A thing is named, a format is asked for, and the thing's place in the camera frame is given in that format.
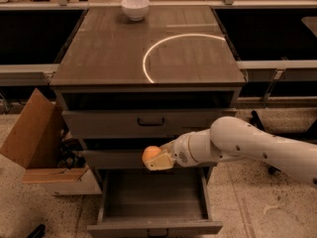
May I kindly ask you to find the grey drawer cabinet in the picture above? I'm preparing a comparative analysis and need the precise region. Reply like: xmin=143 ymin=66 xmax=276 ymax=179
xmin=50 ymin=5 xmax=248 ymax=172

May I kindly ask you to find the white ceramic bowl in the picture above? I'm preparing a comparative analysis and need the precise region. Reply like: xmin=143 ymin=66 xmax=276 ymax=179
xmin=121 ymin=0 xmax=150 ymax=21

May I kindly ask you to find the grey top drawer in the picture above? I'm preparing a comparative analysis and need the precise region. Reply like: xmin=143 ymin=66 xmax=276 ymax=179
xmin=62 ymin=108 xmax=237 ymax=139

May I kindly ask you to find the grey drawer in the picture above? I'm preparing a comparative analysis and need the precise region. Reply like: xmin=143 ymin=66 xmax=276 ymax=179
xmin=83 ymin=144 xmax=222 ymax=169
xmin=62 ymin=108 xmax=237 ymax=139
xmin=87 ymin=168 xmax=223 ymax=238

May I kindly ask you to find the brown cardboard box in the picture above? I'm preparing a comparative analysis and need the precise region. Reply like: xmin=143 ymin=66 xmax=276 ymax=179
xmin=1 ymin=89 xmax=101 ymax=195

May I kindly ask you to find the grey bottom drawer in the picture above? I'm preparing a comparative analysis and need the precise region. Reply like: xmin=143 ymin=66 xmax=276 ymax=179
xmin=87 ymin=168 xmax=223 ymax=238

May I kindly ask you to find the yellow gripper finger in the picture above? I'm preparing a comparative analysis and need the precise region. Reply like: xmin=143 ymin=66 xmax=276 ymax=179
xmin=145 ymin=152 xmax=175 ymax=171
xmin=160 ymin=141 xmax=174 ymax=151

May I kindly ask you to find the black object on floor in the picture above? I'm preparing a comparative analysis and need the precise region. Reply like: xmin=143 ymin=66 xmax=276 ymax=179
xmin=27 ymin=224 xmax=46 ymax=238

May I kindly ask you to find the grey middle drawer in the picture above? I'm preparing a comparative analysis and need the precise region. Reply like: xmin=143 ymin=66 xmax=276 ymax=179
xmin=83 ymin=144 xmax=222 ymax=169

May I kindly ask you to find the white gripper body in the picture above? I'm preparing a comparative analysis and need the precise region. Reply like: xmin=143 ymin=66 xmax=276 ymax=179
xmin=172 ymin=133 xmax=192 ymax=167

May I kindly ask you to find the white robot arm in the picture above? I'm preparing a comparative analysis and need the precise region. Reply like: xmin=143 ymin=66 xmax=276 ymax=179
xmin=142 ymin=116 xmax=317 ymax=186

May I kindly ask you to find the black wheeled stand base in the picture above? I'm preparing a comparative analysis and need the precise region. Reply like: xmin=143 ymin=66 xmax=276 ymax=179
xmin=250 ymin=109 xmax=317 ymax=176

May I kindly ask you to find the orange fruit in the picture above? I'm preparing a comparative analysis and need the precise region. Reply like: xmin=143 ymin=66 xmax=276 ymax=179
xmin=142 ymin=146 xmax=161 ymax=164

